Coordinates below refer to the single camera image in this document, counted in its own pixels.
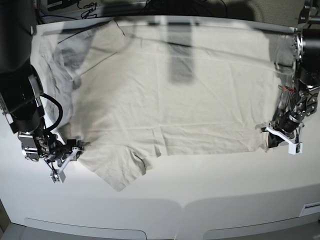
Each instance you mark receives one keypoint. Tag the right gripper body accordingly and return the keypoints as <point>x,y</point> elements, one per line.
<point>50,150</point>

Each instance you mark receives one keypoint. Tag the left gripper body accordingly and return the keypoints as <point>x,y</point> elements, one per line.
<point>287,126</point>

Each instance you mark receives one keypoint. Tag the beige T-shirt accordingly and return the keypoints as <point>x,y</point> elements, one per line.
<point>139,92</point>

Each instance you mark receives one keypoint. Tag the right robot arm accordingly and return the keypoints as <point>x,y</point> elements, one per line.
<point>30,113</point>

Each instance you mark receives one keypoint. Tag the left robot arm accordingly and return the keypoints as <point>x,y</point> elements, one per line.
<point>299,94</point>

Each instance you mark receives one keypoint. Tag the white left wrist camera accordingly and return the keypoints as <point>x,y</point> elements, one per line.
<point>295,148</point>

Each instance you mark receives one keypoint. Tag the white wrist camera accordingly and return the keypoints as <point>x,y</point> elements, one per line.
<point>58,176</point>
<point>295,148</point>

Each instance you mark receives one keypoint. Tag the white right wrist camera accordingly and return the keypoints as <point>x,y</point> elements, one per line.
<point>58,176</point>

